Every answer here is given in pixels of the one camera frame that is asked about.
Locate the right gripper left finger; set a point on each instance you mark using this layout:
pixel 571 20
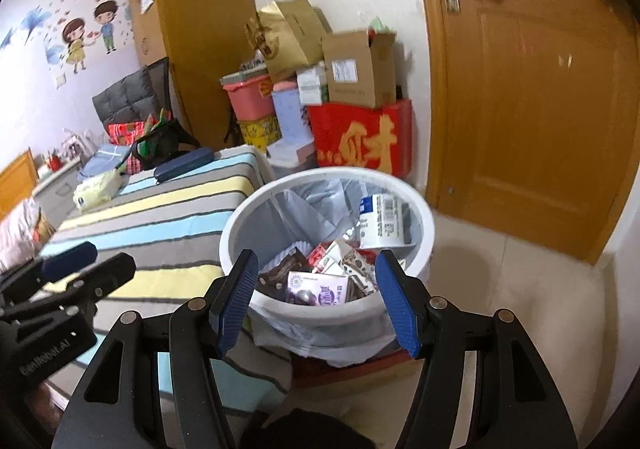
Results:
pixel 116 404

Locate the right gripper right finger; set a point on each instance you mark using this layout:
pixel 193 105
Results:
pixel 516 402

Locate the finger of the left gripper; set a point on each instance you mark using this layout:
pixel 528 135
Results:
pixel 70 253
pixel 93 285

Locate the purple milk carton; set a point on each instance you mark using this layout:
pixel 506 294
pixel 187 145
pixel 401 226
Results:
pixel 317 289

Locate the white wrapper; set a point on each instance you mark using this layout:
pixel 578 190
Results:
pixel 342 259

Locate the white blue yogurt cup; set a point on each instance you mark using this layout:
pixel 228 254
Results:
pixel 381 224

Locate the brown snack wrapper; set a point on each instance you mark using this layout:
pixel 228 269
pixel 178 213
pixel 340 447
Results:
pixel 273 282

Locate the white trash bin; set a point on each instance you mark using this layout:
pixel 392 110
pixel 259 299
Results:
pixel 316 235

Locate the floral bed quilt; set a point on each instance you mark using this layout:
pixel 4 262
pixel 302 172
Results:
pixel 24 232

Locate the grey drawer cabinet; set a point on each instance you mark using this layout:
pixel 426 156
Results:
pixel 54 194

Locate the yellow tissue pack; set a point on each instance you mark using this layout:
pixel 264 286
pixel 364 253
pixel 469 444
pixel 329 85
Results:
pixel 97 190

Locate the wooden headboard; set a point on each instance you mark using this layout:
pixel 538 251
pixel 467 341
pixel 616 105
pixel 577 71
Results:
pixel 17 181

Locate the red cup on cabinet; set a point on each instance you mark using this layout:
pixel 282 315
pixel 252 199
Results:
pixel 54 162

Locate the folded blue cloth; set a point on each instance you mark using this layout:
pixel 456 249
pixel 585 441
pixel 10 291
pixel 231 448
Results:
pixel 107 157

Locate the red plaid blanket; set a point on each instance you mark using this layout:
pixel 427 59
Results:
pixel 125 134

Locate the navy glasses case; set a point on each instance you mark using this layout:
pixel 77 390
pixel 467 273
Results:
pixel 183 163

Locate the grey padded chair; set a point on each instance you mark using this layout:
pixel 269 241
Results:
pixel 136 96

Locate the yellow patterned box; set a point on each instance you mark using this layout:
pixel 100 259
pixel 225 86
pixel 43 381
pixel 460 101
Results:
pixel 261 133

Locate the lavender cylindrical container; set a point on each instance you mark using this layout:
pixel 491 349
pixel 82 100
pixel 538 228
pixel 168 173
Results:
pixel 291 114

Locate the pink plastic bin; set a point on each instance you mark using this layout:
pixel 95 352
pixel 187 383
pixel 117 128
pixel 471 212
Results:
pixel 251 98

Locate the wooden wardrobe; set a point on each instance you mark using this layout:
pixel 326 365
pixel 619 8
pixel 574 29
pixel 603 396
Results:
pixel 203 41

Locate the red gift box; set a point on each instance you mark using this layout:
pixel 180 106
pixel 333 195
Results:
pixel 378 139

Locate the small white boxes stack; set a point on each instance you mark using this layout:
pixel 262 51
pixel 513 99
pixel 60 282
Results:
pixel 312 85

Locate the brown paper bag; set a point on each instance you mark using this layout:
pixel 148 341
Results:
pixel 288 34

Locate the wooden door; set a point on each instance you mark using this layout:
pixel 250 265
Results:
pixel 535 118

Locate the open cardboard box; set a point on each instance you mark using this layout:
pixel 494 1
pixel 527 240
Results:
pixel 360 68

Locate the cartoon couple wall sticker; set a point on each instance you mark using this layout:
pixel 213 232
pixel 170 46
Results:
pixel 78 37

